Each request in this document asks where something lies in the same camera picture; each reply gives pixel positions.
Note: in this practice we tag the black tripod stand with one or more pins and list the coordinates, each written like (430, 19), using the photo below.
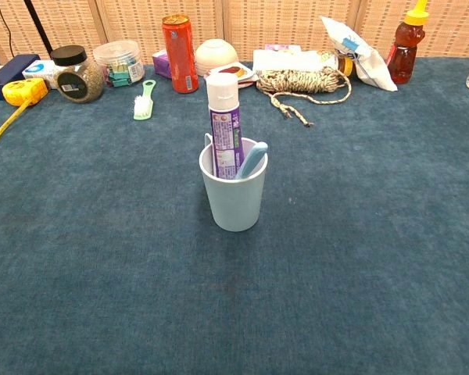
(37, 23)

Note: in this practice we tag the small purple white carton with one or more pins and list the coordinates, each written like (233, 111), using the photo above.
(281, 47)

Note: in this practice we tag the green scrubbing brush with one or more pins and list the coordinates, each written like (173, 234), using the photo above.
(142, 109)

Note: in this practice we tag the yellow tape measure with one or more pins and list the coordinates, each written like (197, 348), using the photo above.
(23, 91)

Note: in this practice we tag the purple toothpaste tube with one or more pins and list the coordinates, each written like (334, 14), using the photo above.
(224, 133)

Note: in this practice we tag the red drink can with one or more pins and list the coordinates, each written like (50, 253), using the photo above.
(180, 54)

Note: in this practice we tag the dark blue box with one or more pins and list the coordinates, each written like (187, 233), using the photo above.
(11, 68)

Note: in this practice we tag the clear tub of clips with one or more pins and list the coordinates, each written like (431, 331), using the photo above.
(117, 58)

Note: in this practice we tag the white plastic snack bag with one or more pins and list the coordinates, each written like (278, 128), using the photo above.
(359, 54)

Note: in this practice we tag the white rolled package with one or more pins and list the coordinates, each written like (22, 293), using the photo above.
(289, 60)

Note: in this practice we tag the small yellow round item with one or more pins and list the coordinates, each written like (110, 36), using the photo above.
(347, 67)

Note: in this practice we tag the honey bear bottle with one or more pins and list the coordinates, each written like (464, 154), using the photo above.
(404, 54)

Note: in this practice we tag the purple and pink box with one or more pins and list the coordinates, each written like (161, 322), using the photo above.
(162, 64)

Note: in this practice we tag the light blue toothbrush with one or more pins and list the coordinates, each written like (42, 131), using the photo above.
(252, 160)

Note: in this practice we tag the blue table cloth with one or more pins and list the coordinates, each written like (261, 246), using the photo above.
(336, 234)

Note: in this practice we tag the beige bowl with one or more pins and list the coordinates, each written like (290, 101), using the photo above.
(215, 54)

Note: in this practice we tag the bamboo folding screen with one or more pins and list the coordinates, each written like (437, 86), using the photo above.
(277, 19)

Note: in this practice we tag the white snack packet red picture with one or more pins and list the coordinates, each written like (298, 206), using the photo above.
(246, 72)

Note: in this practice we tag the glass jar with black lid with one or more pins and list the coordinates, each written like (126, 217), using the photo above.
(82, 82)

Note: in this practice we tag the white and blue carton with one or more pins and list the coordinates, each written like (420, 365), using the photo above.
(39, 70)

